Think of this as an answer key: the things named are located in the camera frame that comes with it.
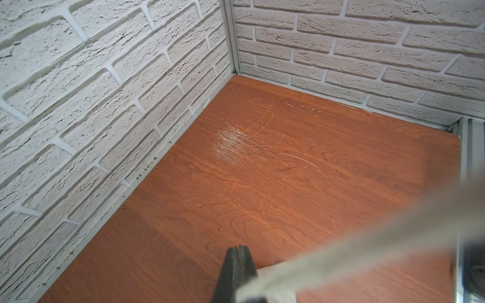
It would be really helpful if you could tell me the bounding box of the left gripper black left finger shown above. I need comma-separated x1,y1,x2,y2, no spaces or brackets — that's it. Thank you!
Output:
210,245,258,303

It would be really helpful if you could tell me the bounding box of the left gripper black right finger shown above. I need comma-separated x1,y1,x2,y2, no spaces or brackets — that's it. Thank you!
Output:
463,242,484,295

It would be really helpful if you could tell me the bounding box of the cream cloth drawstring bag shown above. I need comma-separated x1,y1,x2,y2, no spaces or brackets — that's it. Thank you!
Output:
235,172,484,302

